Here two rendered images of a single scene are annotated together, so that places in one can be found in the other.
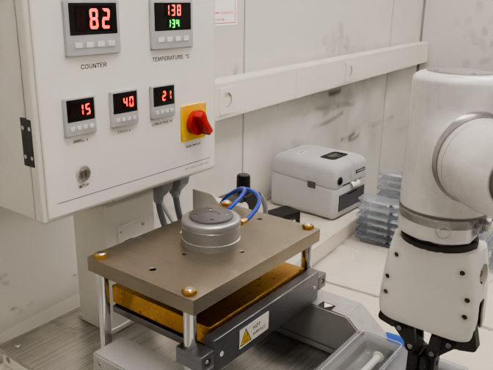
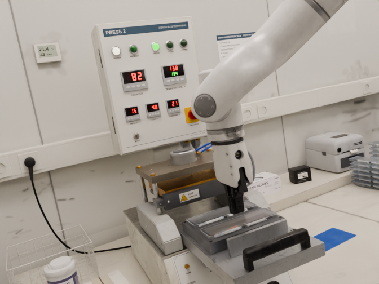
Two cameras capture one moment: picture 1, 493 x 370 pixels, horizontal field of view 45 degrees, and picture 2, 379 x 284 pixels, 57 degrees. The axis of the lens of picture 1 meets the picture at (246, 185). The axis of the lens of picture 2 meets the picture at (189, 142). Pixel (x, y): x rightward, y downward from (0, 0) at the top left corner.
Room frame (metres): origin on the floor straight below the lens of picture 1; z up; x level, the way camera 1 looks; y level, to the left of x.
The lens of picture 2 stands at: (-0.16, -0.53, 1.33)
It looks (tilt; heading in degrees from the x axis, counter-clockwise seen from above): 9 degrees down; 31
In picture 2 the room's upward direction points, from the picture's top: 10 degrees counter-clockwise
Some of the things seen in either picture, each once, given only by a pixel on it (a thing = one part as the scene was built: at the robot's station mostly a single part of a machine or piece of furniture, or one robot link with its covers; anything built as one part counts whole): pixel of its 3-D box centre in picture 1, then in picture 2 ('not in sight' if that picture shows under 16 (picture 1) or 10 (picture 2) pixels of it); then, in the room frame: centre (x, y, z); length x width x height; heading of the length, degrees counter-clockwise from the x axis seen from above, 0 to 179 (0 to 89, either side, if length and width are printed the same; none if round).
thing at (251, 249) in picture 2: not in sight; (277, 248); (0.47, -0.31, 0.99); 0.15 x 0.02 x 0.04; 143
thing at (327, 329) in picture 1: (308, 313); (241, 199); (0.80, -0.10, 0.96); 0.26 x 0.05 x 0.07; 53
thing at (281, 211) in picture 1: (281, 222); (299, 174); (1.52, -0.10, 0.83); 0.09 x 0.06 x 0.07; 130
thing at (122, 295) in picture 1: (215, 269); (189, 174); (0.74, 0.04, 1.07); 0.22 x 0.17 x 0.10; 143
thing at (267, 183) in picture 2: not in sight; (253, 186); (1.33, 0.07, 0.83); 0.23 x 0.12 x 0.07; 146
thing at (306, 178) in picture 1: (319, 179); (334, 151); (1.77, -0.23, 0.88); 0.25 x 0.20 x 0.17; 52
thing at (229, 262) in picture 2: not in sight; (242, 235); (0.55, -0.20, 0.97); 0.30 x 0.22 x 0.08; 53
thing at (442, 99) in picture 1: (453, 140); (220, 97); (0.55, -0.20, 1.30); 0.09 x 0.08 x 0.13; 8
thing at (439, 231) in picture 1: (443, 219); (226, 133); (0.55, -0.20, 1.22); 0.09 x 0.08 x 0.03; 53
